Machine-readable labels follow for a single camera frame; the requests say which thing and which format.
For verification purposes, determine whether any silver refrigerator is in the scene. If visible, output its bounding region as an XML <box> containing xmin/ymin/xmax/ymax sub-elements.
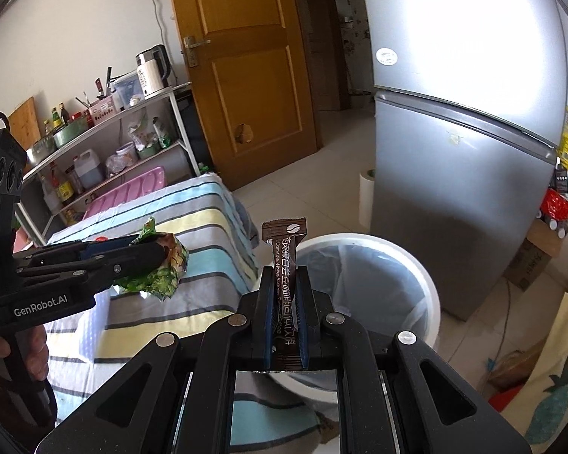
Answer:
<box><xmin>357</xmin><ymin>0</ymin><xmax>568</xmax><ymax>322</ymax></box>

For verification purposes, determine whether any white trash bin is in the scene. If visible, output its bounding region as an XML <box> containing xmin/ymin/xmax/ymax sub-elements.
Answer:
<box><xmin>253</xmin><ymin>233</ymin><xmax>441</xmax><ymax>405</ymax></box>

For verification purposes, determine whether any green basin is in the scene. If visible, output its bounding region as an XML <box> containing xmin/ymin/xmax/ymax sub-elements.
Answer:
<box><xmin>52</xmin><ymin>116</ymin><xmax>90</xmax><ymax>148</ymax></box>

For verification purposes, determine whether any pineapple print cloth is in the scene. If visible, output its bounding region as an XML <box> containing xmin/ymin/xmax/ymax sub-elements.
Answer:
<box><xmin>490</xmin><ymin>291</ymin><xmax>568</xmax><ymax>454</ymax></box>

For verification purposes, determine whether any clear storage box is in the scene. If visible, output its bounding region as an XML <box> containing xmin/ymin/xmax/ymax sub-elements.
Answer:
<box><xmin>111</xmin><ymin>70</ymin><xmax>145</xmax><ymax>105</ymax></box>

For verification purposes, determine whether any wooden door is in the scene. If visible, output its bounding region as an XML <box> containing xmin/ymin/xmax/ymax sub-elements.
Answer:
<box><xmin>165</xmin><ymin>0</ymin><xmax>319</xmax><ymax>190</ymax></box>

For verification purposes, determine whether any yellow label sauce bottle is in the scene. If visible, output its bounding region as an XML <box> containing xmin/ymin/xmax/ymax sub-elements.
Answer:
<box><xmin>50</xmin><ymin>163</ymin><xmax>74</xmax><ymax>204</ymax></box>

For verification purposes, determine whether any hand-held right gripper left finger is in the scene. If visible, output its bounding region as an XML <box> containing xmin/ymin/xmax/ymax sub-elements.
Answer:
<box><xmin>34</xmin><ymin>267</ymin><xmax>278</xmax><ymax>454</ymax></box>

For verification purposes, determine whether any dark inner door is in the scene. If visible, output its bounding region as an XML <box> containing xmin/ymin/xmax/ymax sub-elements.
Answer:
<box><xmin>297</xmin><ymin>0</ymin><xmax>348</xmax><ymax>112</ymax></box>

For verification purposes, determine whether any plastic jug with dark liquid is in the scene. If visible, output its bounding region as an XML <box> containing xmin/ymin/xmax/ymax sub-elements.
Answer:
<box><xmin>73</xmin><ymin>149</ymin><xmax>105</xmax><ymax>189</ymax></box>

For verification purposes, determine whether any metal door handle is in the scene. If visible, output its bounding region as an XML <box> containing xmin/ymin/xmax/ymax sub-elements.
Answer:
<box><xmin>182</xmin><ymin>35</ymin><xmax>211</xmax><ymax>68</ymax></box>

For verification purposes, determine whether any person's left hand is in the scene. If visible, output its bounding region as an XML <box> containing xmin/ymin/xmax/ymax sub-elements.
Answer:
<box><xmin>23</xmin><ymin>325</ymin><xmax>50</xmax><ymax>391</ymax></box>

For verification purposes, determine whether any clear bag of food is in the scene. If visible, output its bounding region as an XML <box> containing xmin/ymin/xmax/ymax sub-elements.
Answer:
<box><xmin>128</xmin><ymin>120</ymin><xmax>159</xmax><ymax>152</ymax></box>

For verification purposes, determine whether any white electric kettle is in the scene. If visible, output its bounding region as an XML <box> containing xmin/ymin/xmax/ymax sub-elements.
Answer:
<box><xmin>135</xmin><ymin>44</ymin><xmax>172</xmax><ymax>100</ymax></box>

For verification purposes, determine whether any black packet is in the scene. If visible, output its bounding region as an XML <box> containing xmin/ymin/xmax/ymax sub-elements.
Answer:
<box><xmin>551</xmin><ymin>161</ymin><xmax>568</xmax><ymax>194</ymax></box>

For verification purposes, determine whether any cardboard box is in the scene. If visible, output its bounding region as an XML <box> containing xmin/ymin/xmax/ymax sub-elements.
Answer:
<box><xmin>502</xmin><ymin>218</ymin><xmax>568</xmax><ymax>291</ymax></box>

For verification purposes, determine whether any green snack wrapper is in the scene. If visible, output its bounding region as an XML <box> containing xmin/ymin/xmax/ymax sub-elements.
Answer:
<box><xmin>111</xmin><ymin>216</ymin><xmax>190</xmax><ymax>301</ymax></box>

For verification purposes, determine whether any white shelf rack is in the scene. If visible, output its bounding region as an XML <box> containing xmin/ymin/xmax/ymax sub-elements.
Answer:
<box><xmin>14</xmin><ymin>81</ymin><xmax>202</xmax><ymax>247</ymax></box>

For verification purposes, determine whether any steel pot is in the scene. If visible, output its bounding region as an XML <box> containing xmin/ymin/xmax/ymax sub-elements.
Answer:
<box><xmin>26</xmin><ymin>137</ymin><xmax>58</xmax><ymax>164</ymax></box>

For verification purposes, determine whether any green cable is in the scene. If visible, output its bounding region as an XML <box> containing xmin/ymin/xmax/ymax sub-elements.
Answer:
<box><xmin>495</xmin><ymin>279</ymin><xmax>517</xmax><ymax>365</ymax></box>

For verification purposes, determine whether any brown paper bag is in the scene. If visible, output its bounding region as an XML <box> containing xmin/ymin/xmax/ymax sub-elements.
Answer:
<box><xmin>485</xmin><ymin>340</ymin><xmax>545</xmax><ymax>384</ymax></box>

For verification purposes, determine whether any red cloth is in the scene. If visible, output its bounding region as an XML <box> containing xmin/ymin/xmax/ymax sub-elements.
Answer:
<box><xmin>490</xmin><ymin>385</ymin><xmax>526</xmax><ymax>412</ymax></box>

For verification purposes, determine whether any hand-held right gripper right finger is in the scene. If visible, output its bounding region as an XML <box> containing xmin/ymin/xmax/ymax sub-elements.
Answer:
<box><xmin>296</xmin><ymin>267</ymin><xmax>535</xmax><ymax>454</ymax></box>

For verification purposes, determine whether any pink utensil holder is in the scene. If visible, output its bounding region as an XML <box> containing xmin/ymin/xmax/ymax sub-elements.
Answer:
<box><xmin>86</xmin><ymin>95</ymin><xmax>117</xmax><ymax>126</ymax></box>

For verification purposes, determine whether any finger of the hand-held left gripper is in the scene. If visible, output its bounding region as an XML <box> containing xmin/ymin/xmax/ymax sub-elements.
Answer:
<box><xmin>16</xmin><ymin>235</ymin><xmax>173</xmax><ymax>296</ymax></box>
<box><xmin>12</xmin><ymin>235</ymin><xmax>140</xmax><ymax>270</ymax></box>

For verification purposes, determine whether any pack of dark bottles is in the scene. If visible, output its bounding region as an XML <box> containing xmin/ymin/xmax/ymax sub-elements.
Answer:
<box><xmin>535</xmin><ymin>210</ymin><xmax>568</xmax><ymax>239</ymax></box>

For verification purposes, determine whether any red plastic bag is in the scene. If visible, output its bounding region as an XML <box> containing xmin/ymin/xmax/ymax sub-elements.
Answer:
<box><xmin>540</xmin><ymin>188</ymin><xmax>568</xmax><ymax>221</ymax></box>

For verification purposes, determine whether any striped blanket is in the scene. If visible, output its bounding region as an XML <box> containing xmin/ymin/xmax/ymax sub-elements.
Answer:
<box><xmin>42</xmin><ymin>173</ymin><xmax>337</xmax><ymax>454</ymax></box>

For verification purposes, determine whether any clear plastic bin liner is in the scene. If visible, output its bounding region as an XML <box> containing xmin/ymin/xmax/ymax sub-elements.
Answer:
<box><xmin>296</xmin><ymin>241</ymin><xmax>431</xmax><ymax>336</ymax></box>

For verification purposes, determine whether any brown coffee sachet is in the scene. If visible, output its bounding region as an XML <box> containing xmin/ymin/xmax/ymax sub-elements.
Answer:
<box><xmin>261</xmin><ymin>218</ymin><xmax>309</xmax><ymax>370</ymax></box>

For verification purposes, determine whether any white paper roll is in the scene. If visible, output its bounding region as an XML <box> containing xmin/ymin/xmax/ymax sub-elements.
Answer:
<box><xmin>358</xmin><ymin>169</ymin><xmax>376</xmax><ymax>230</ymax></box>

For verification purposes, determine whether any wooden cutting board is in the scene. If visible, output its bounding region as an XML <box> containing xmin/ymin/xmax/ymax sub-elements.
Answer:
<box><xmin>7</xmin><ymin>97</ymin><xmax>42</xmax><ymax>152</ymax></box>

